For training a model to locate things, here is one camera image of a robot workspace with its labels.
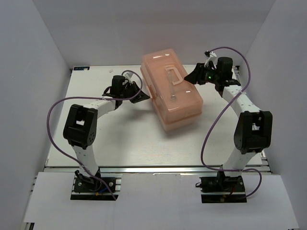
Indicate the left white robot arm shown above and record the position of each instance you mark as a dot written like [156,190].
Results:
[81,124]

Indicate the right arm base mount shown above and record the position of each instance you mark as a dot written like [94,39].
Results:
[228,190]

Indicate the silver ratchet wrench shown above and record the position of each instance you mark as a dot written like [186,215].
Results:
[172,91]

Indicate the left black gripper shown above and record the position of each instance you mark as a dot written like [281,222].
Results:
[141,96]

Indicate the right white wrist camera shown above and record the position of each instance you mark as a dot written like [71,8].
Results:
[211,57]

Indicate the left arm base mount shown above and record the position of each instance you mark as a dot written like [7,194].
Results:
[88,188]

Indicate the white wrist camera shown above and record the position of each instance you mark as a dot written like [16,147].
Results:
[128,75]
[211,57]

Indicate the pink plastic toolbox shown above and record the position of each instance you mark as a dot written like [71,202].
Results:
[176,101]

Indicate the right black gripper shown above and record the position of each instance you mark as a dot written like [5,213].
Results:
[197,74]

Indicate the aluminium table rail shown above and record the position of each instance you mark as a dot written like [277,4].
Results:
[135,169]

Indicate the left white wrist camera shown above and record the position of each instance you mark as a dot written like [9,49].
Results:
[128,75]

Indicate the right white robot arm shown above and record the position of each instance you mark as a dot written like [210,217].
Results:
[254,127]

